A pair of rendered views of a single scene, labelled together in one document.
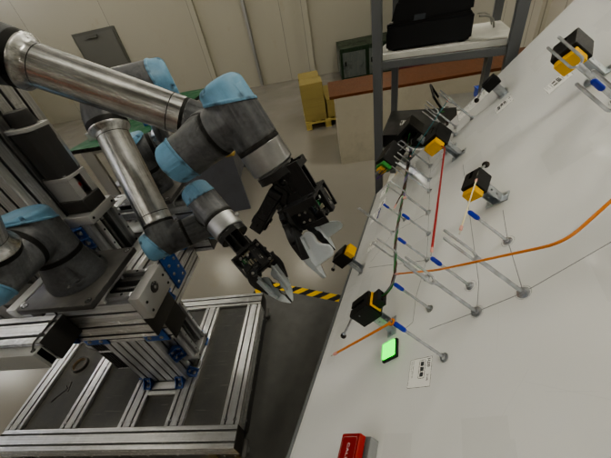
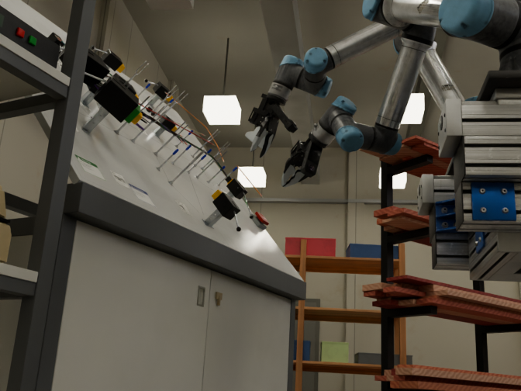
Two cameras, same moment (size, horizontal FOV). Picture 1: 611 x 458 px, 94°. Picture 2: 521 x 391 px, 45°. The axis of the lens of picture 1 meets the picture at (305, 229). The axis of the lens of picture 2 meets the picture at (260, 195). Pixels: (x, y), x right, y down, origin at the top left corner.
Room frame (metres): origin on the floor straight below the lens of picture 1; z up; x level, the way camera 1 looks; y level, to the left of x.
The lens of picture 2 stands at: (2.43, -0.02, 0.47)
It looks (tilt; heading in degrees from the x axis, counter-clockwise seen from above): 18 degrees up; 180
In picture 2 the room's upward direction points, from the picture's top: 3 degrees clockwise
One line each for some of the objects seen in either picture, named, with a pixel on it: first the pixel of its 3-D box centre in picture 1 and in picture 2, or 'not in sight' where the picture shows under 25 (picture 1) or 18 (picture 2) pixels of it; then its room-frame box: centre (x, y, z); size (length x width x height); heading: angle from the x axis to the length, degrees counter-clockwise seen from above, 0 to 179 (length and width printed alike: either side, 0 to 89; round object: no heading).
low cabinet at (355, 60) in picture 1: (375, 55); not in sight; (8.24, -2.74, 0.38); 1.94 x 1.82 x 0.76; 81
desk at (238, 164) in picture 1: (223, 164); not in sight; (3.37, 0.81, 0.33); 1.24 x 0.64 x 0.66; 177
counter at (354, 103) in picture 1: (427, 107); not in sight; (3.55, -1.83, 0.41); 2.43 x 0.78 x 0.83; 81
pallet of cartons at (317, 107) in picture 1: (322, 96); not in sight; (5.42, -0.81, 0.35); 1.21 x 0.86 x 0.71; 171
